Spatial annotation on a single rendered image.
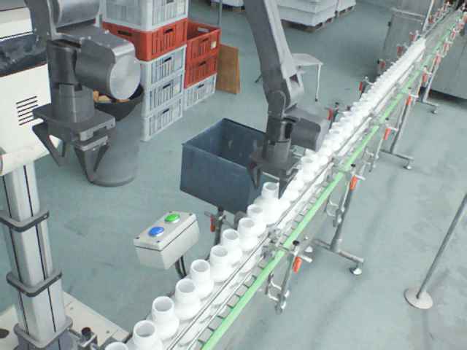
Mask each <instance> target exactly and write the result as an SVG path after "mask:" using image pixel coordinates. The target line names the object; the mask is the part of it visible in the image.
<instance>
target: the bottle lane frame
mask: <svg viewBox="0 0 467 350"><path fill-rule="evenodd" d="M432 57H433V56H432V55H429V56H428V57H427V60H426V61H424V62H423V63H422V65H421V66H420V67H419V69H420V70H422V69H423V67H424V66H427V68H426V72H428V68H429V66H430V62H431V60H433V59H432ZM420 75H421V73H420V71H416V72H415V75H414V77H413V78H411V79H410V81H409V82H407V84H406V85H405V86H404V88H403V89H402V90H401V91H402V93H405V92H406V90H408V89H407V88H408V87H410V86H411V88H412V89H411V93H414V92H415V90H416V88H417V85H418V82H419V80H420ZM403 101H404V95H401V94H399V95H398V96H397V98H396V101H394V102H393V103H392V104H391V105H390V106H389V107H388V109H387V111H386V112H385V113H384V114H383V115H382V116H381V117H380V119H379V120H378V123H381V124H382V123H384V121H385V118H389V119H390V123H389V126H391V125H392V124H393V122H394V120H393V119H391V117H390V114H391V112H392V111H393V114H392V118H397V116H398V115H399V112H400V110H401V106H402V103H403ZM380 129H381V127H379V126H376V125H375V126H374V127H373V128H372V132H371V133H370V134H368V135H367V137H366V138H364V139H363V141H362V142H361V144H360V145H358V148H357V149H356V150H355V151H354V152H353V154H352V156H351V157H350V159H349V160H347V162H346V163H345V164H343V167H342V168H341V169H342V170H344V171H349V169H350V166H351V164H352V163H353V164H355V165H356V167H355V174H357V175H358V173H359V172H360V170H361V168H362V167H363V165H365V163H364V162H363V161H362V157H363V153H366V151H365V150H366V145H367V144H368V149H367V151H368V152H370V153H372V152H373V151H374V150H375V148H376V145H377V142H378V138H379V135H380V132H381V130H380ZM369 158H370V155H369V154H367V153H366V157H365V161H366V162H367V160H368V159H369ZM345 176H346V175H345V174H342V173H338V174H337V175H336V180H335V181H333V183H329V185H328V186H327V188H325V190H324V192H322V194H321V196H320V197H319V198H318V199H317V200H316V202H315V203H314V204H312V207H311V208H310V210H307V211H308V213H307V214H306V215H305V216H302V217H303V218H302V220H301V221H300V222H299V223H298V222H296V223H298V225H297V227H296V228H295V229H292V230H293V232H292V233H291V234H290V235H289V236H288V237H287V236H285V237H287V239H286V241H285V242H284V243H283V244H281V245H283V246H285V247H287V248H291V247H292V245H293V241H299V243H300V244H299V247H300V251H299V254H303V253H304V250H306V248H307V247H308V245H309V244H310V243H311V241H312V239H313V238H314V236H315V235H316V233H317V231H319V230H320V228H321V227H322V226H323V223H324V222H325V221H326V220H327V218H328V215H327V214H326V213H325V208H326V206H327V204H328V203H329V202H328V198H329V195H330V193H333V194H332V195H333V197H331V203H334V204H336V205H337V203H338V202H339V201H340V200H341V194H342V191H343V189H344V184H345V181H346V179H345ZM334 208H335V206H332V205H330V204H329V207H328V213H329V214H330V213H331V212H332V211H333V210H334ZM286 258H287V254H286V253H284V252H282V250H280V249H278V252H276V255H275V258H274V260H272V261H271V262H268V263H267V266H266V267H265V268H260V269H261V270H262V271H261V272H260V273H259V275H258V276H257V277H254V276H253V277H254V278H255V280H254V282H253V283H252V284H251V286H250V287H247V286H245V287H246V288H247V290H246V291H245V293H244V294H243V295H242V296H238V295H237V296H238V298H239V301H238V302H237V304H235V305H234V307H230V306H228V307H229V308H230V309H231V310H230V311H229V313H228V315H227V316H226V318H224V319H223V318H221V317H218V318H219V319H222V322H221V324H219V325H218V327H217V328H216V329H215V330H213V329H210V328H209V329H210V330H211V331H212V335H211V336H210V338H209V339H208V341H207V342H206V343H203V342H201V341H198V342H199V343H201V344H202V347H201V348H200V349H199V350H226V349H227V347H228V345H229V344H230V343H231V341H235V342H236V345H235V349H236V348H237V347H238V345H239V344H240V343H241V342H242V340H243V338H244V337H245V335H246V334H247V332H248V330H249V329H250V328H251V327H252V326H253V325H254V323H255V321H256V320H257V318H258V317H259V316H260V313H261V312H262V310H263V309H264V308H265V307H266V306H267V305H268V303H269V301H270V300H271V299H270V298H269V296H268V294H266V290H267V286H268V285H269V284H270V283H269V277H270V274H271V272H272V271H273V272H274V276H273V279H272V281H273V284H274V285H276V286H278V287H280V286H281V285H282V283H283V279H284V276H285V271H286V267H287V262H288V260H286Z"/></svg>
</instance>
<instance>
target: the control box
mask: <svg viewBox="0 0 467 350"><path fill-rule="evenodd" d="M170 214H177V215H178V218H177V219H176V220H174V221H166V216H169V215H170ZM154 227H162V229H163V231H162V232H160V233H159V234H155V235H150V233H149V231H150V229H151V228H154ZM200 238H201V235H200V232H199V229H198V223H197V220H196V215H195V214H190V213H184V212H176V211H170V212H169V213H167V214H165V215H164V216H162V217H161V218H160V219H159V220H158V221H157V222H155V224H154V225H151V226H150V227H149V228H148V229H146V230H145V231H144V232H143V233H141V234H140V235H139V236H137V237H136V238H134V240H133V242H134V245H135V248H136V250H137V253H138V256H139V260H140V263H141V265H146V266H151V267H155V268H157V269H161V270H166V271H167V270H168V269H169V268H170V266H171V265H172V264H173V263H174V269H175V272H176V274H177V276H178V278H180V280H181V279H184V278H185V277H186V276H187V274H186V271H185V264H184V259H183V255H184V253H186V251H187V250H189V248H191V247H192V245H194V244H195V243H196V242H197V241H198V240H199V239H200ZM179 258H181V263H182V270H183V272H182V270H181V267H180V262H179Z"/></svg>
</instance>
